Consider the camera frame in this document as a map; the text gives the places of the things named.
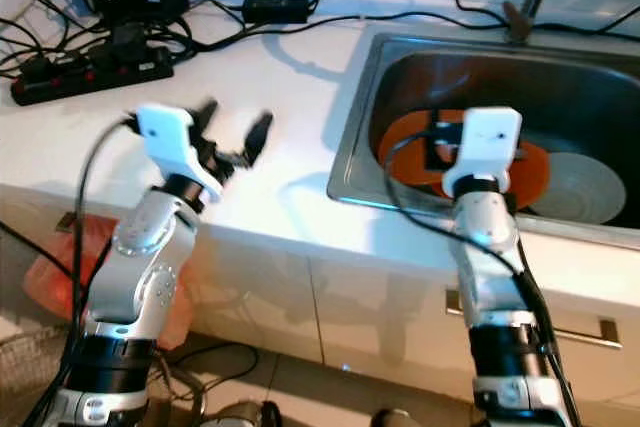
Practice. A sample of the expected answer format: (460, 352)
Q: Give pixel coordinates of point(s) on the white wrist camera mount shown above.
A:
(165, 132)
(490, 137)

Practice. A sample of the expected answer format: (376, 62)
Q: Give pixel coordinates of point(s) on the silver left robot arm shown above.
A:
(140, 267)

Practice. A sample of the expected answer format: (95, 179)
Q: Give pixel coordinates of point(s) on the red plastic bag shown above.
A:
(60, 272)

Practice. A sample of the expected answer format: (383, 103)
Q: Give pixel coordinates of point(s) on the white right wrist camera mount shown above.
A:
(490, 137)

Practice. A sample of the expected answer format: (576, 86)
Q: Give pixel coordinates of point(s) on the stainless steel sink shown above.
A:
(490, 67)

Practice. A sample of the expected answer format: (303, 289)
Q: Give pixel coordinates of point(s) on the orange plastic plate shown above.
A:
(400, 152)

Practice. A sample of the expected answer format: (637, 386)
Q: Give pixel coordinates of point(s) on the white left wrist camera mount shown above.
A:
(165, 132)

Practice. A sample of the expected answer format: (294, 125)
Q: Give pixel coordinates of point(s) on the grey robot right foot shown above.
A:
(395, 419)

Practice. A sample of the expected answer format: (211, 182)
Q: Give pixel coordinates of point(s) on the grey robot foot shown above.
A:
(395, 419)
(242, 415)

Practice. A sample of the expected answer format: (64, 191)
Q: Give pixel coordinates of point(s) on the grey robot left foot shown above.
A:
(242, 415)

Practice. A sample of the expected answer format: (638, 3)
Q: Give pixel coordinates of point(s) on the black power strip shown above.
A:
(90, 72)

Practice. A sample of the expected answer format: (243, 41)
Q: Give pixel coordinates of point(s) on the black power adapter brick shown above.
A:
(275, 9)

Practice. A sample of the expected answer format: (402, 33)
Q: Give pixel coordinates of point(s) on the white bowl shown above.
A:
(580, 187)

